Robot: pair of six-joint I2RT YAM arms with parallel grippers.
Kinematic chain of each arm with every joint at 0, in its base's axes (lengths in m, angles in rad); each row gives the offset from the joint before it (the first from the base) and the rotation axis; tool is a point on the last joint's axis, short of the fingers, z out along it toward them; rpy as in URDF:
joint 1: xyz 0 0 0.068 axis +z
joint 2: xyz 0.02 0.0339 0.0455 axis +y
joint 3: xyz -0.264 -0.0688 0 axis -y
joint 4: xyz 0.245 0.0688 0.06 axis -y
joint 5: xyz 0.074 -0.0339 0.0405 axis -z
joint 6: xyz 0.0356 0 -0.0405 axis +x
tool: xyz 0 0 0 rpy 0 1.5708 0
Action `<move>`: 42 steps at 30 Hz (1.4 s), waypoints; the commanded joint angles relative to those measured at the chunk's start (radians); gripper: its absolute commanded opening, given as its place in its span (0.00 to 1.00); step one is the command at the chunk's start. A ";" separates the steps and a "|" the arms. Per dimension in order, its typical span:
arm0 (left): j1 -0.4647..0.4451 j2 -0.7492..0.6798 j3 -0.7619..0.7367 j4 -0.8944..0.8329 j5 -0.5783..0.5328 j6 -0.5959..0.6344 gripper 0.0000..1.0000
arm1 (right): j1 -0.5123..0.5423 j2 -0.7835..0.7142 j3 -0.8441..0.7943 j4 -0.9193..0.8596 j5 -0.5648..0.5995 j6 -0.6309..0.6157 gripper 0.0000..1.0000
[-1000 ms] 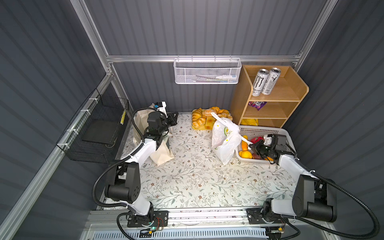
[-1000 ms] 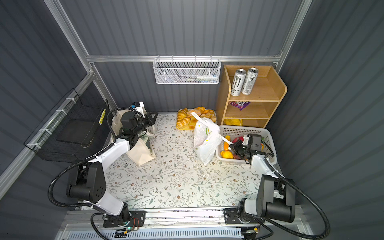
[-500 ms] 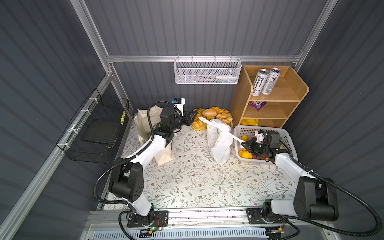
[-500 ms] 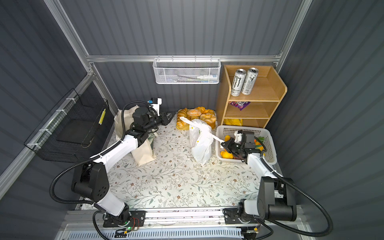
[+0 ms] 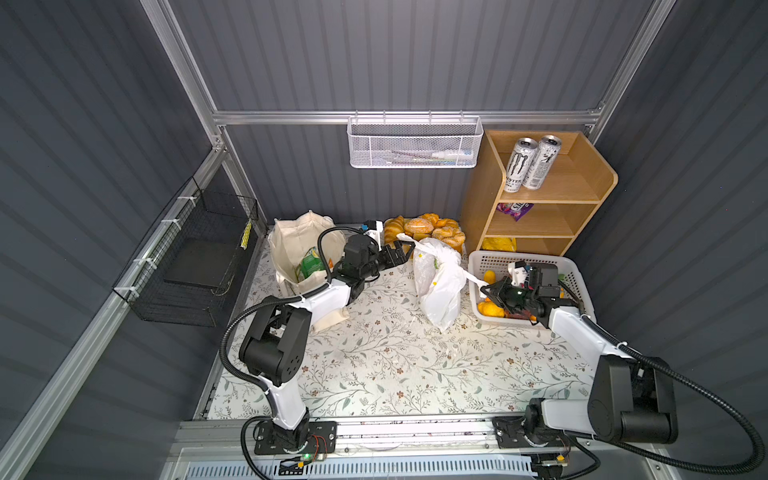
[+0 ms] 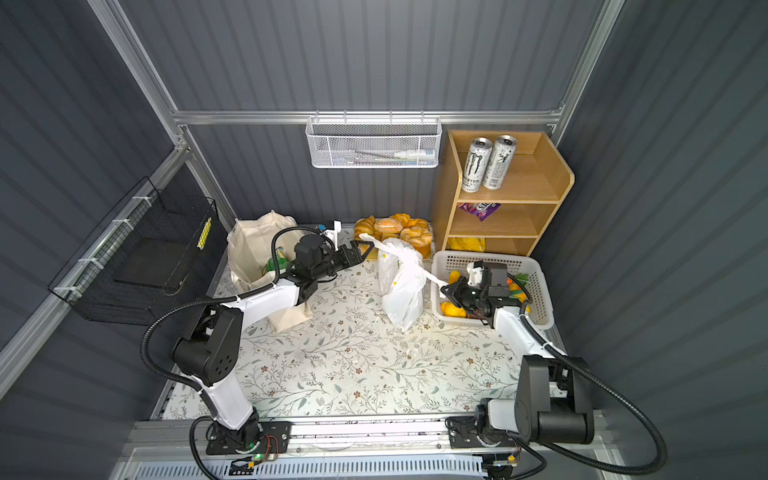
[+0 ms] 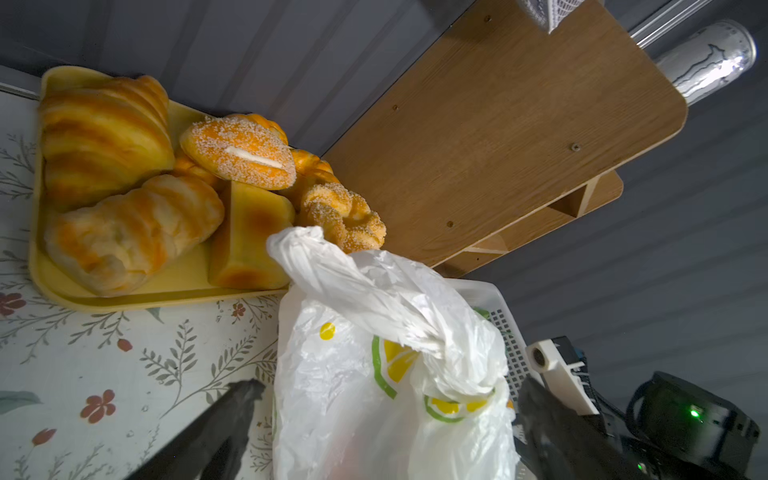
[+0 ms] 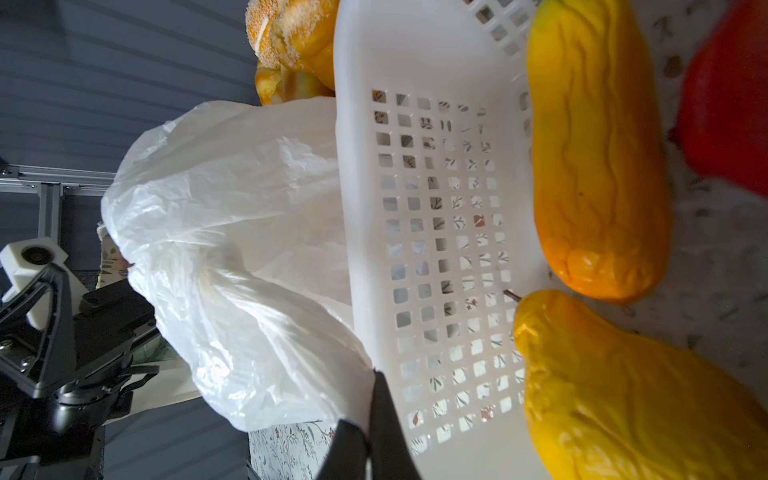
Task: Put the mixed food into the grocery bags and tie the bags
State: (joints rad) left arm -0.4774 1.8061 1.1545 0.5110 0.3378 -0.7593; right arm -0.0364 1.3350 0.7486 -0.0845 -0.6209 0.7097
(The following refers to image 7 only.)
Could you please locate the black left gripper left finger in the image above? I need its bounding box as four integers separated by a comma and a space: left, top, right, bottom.
129, 380, 265, 479

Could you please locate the tray of bread rolls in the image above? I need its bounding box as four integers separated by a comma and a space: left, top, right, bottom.
28, 66, 386, 313

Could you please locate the left gripper triangular right finger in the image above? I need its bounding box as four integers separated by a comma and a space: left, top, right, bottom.
516, 378, 647, 479

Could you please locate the white wire wall basket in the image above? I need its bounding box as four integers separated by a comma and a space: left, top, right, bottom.
517, 0, 584, 34

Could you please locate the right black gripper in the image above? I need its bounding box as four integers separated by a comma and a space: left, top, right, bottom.
599, 371, 761, 479

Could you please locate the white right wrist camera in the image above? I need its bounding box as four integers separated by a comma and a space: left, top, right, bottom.
526, 336, 601, 416

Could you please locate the white plastic produce basket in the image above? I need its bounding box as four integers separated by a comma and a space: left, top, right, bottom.
448, 279, 541, 410

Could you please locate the white Monster can left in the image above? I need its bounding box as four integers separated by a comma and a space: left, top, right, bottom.
655, 19, 757, 105

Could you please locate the white plastic grocery bag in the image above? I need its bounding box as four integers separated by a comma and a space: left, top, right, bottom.
267, 227, 519, 479

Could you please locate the wooden shelf unit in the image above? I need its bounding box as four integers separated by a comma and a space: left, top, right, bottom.
326, 1, 688, 277

